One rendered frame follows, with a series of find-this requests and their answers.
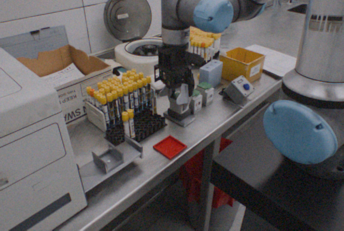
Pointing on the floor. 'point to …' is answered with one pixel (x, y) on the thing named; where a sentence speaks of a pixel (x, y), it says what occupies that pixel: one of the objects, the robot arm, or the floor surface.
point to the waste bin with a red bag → (230, 210)
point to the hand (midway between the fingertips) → (179, 101)
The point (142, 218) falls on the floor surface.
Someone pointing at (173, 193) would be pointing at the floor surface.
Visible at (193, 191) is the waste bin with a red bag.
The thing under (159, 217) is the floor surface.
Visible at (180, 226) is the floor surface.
